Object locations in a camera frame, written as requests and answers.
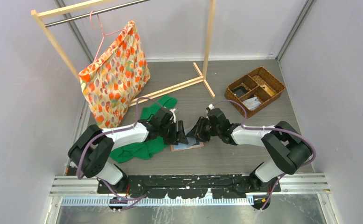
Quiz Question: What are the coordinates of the aluminium frame rail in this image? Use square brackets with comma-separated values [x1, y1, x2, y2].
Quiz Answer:
[49, 174, 331, 209]

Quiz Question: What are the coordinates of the green cloth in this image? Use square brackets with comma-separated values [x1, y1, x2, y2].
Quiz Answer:
[109, 95, 178, 163]

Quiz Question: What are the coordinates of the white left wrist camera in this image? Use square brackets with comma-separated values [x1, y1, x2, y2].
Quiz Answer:
[170, 108, 178, 123]

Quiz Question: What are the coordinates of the wooden clothes rack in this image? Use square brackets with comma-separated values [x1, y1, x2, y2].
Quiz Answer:
[31, 0, 216, 106]

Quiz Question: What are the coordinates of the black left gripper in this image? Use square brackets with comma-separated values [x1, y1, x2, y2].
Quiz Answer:
[159, 120, 188, 145]

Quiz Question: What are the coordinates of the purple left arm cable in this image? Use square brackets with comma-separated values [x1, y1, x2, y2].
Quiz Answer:
[76, 97, 170, 211]

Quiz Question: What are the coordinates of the woven wicker divided basket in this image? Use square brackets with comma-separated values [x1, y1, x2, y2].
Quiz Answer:
[224, 66, 286, 118]

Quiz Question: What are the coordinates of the pink wire hanger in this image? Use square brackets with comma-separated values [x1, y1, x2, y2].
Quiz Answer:
[90, 10, 126, 64]

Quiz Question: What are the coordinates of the floral orange tote bag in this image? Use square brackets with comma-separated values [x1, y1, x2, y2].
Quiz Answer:
[78, 21, 151, 128]

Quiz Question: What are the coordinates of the white card in basket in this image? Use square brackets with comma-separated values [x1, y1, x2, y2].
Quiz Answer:
[242, 97, 262, 111]

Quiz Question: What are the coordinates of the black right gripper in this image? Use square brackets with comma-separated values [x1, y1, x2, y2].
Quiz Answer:
[186, 116, 221, 142]

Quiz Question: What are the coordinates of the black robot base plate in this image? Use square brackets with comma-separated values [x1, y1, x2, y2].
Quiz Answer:
[97, 174, 280, 199]

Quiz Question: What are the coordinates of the tan card in basket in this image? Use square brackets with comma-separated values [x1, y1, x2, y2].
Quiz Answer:
[260, 84, 275, 97]

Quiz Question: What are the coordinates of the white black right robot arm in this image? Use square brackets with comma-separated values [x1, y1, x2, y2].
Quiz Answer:
[187, 108, 314, 192]

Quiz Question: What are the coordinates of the pink leather card holder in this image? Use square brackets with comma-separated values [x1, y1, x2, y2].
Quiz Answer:
[171, 138, 204, 152]

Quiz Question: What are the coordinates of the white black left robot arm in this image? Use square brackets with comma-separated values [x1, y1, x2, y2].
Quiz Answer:
[68, 107, 188, 193]

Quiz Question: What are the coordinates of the black card in basket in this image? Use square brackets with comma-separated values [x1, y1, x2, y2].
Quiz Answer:
[232, 85, 249, 98]

